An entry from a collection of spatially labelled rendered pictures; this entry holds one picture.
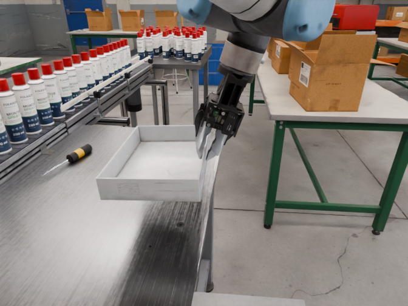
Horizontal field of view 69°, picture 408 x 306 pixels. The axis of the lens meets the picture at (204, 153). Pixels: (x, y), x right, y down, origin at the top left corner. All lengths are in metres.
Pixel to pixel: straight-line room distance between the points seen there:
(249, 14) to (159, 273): 0.47
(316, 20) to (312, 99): 1.24
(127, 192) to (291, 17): 0.42
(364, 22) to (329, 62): 4.01
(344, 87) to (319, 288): 1.02
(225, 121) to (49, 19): 8.57
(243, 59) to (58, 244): 0.53
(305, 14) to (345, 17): 5.04
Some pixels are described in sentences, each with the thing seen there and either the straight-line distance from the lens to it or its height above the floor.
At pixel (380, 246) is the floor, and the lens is 2.11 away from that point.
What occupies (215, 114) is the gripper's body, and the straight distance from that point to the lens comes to 0.57.
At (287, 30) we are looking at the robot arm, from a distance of 0.38.
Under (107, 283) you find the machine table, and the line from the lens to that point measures 0.62.
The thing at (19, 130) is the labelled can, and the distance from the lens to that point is 1.10.
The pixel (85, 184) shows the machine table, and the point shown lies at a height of 0.83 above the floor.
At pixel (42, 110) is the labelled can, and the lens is 1.21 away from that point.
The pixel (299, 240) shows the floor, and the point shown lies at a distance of 1.95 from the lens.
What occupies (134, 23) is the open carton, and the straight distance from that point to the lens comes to 5.92.
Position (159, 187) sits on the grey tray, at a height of 0.98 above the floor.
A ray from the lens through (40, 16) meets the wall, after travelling 9.14.
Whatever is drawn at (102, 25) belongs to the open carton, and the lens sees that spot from 6.11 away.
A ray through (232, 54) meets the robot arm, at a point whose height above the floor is 1.21.
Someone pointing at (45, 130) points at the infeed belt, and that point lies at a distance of 1.20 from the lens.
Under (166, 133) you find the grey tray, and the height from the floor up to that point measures 0.97.
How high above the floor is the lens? 1.29
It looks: 27 degrees down
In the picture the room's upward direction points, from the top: straight up
